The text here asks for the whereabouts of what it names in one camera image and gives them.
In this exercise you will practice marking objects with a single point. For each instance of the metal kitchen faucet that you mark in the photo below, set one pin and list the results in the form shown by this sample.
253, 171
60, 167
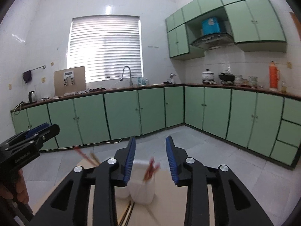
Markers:
130, 80

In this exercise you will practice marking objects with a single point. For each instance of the white cooking pot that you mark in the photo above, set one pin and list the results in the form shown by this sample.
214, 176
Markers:
207, 75

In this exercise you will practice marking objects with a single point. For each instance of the orange thermos flask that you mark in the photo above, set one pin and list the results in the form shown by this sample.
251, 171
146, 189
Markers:
274, 77

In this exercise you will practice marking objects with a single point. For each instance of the small countertop appliance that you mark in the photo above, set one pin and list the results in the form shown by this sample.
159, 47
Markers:
172, 78

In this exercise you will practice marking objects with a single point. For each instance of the stack of bowls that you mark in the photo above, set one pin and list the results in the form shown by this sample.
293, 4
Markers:
238, 80

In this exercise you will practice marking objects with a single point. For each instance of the white window blind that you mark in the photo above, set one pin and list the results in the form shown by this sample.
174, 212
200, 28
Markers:
105, 49

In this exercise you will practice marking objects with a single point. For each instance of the dark cloth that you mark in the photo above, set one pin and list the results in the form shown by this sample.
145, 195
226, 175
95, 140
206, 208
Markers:
96, 89

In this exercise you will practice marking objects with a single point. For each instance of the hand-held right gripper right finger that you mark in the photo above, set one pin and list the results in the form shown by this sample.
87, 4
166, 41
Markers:
170, 160

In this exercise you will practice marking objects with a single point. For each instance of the gas stove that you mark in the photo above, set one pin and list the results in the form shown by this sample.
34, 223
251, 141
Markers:
217, 82

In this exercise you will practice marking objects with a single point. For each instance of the electric kettle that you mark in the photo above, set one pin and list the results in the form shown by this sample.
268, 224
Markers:
32, 96

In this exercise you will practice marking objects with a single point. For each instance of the wooden door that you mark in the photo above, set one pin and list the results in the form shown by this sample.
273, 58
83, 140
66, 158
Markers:
295, 23

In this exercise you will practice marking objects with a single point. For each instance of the black wok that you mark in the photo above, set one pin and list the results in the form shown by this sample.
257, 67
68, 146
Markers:
227, 76

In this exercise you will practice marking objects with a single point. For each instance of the green base cabinets with drawers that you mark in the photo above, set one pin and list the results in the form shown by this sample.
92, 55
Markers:
242, 117

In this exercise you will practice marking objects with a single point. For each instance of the oil bottle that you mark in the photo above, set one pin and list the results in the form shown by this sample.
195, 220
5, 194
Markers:
284, 87

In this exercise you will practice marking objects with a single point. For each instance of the black range hood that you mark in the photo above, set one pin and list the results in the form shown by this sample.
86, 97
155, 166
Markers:
211, 41

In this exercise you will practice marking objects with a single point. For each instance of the brown red-patterned chopstick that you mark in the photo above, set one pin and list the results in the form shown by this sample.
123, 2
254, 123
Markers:
94, 158
82, 153

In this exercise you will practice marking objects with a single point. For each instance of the dark hanging towel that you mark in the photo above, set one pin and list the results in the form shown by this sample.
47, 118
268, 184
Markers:
27, 76

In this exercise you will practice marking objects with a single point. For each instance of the brown cardboard box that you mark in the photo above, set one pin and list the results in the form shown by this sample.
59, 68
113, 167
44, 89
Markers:
78, 84

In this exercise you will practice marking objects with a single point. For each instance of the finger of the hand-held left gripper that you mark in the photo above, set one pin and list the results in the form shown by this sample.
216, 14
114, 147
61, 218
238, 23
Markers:
37, 129
51, 131

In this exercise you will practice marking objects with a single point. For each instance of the patterned cups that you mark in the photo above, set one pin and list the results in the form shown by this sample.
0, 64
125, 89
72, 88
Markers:
252, 82

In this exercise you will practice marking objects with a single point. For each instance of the blue box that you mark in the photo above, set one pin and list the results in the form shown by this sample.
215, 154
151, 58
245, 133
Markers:
212, 26

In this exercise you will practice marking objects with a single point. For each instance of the person's left hand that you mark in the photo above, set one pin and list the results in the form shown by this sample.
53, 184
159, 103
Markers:
22, 188

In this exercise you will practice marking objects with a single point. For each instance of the dish soap bottles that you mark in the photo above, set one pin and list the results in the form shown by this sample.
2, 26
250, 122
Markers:
143, 81

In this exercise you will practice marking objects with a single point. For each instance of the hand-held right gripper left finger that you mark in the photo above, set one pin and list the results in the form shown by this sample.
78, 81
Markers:
129, 160

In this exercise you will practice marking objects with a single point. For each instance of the white two-compartment utensil holder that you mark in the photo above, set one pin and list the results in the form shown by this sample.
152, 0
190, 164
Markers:
143, 193

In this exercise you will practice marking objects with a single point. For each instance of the green wall cabinets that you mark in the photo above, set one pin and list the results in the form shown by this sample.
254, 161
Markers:
258, 21

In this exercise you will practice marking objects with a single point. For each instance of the light red-tipped chopstick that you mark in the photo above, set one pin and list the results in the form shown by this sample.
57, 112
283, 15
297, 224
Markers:
154, 170
149, 169

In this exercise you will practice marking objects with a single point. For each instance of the green base cabinet run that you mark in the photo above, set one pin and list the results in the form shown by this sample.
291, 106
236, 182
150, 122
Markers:
122, 113

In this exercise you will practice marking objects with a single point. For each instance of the metal towel rail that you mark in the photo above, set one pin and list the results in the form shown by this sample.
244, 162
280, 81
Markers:
36, 68

